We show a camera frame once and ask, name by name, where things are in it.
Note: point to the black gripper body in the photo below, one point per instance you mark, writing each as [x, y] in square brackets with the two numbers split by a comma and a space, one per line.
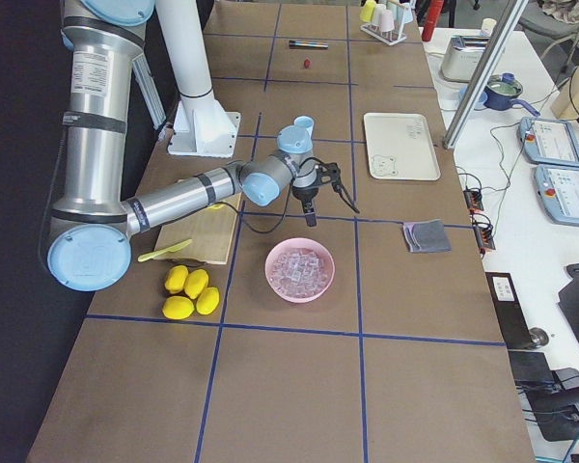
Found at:
[303, 193]

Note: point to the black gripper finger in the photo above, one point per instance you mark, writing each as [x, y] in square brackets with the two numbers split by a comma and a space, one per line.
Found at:
[339, 188]
[309, 212]

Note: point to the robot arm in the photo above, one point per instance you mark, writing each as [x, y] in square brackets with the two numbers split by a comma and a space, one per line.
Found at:
[91, 224]

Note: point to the light blue plastic cup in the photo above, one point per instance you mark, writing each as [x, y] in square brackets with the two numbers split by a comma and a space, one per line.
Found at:
[306, 123]

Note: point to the pink bowl of ice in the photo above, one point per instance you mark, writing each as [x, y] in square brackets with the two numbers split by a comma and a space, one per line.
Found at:
[299, 270]

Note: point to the pink cup on rack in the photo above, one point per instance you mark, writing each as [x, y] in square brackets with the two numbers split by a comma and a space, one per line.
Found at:
[385, 21]

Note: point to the yellow cup on rack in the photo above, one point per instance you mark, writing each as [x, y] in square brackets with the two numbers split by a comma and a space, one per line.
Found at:
[367, 11]

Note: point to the cream bear serving tray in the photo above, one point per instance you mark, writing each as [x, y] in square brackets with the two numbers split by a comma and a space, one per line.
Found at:
[399, 147]

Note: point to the wooden cutting board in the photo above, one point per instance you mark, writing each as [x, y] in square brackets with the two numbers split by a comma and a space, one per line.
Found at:
[211, 232]

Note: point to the folded grey cloth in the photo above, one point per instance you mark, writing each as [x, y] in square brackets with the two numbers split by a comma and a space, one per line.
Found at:
[426, 237]

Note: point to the steel muddler black tip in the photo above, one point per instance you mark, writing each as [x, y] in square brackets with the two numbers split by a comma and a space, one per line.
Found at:
[302, 44]

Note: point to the whole yellow lemon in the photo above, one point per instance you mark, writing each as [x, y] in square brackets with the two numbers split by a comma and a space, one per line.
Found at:
[195, 283]
[208, 301]
[178, 307]
[175, 279]

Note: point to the yellow-green plastic knife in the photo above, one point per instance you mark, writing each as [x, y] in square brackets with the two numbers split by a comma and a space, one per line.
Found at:
[164, 251]

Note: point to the silver toaster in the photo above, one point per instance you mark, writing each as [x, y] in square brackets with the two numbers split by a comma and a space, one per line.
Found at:
[462, 56]

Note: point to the blue saucepan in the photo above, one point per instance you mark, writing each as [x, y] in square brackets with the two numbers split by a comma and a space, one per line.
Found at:
[503, 92]

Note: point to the blue teach pendant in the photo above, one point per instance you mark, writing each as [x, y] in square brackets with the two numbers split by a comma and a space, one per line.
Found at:
[546, 141]
[558, 190]

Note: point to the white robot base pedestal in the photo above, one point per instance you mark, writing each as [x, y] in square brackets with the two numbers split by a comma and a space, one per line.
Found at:
[201, 127]

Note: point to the white wire cup rack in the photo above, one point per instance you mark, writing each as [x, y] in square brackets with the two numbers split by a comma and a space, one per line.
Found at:
[404, 14]

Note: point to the aluminium frame post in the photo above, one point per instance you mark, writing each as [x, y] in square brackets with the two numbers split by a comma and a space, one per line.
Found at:
[495, 48]

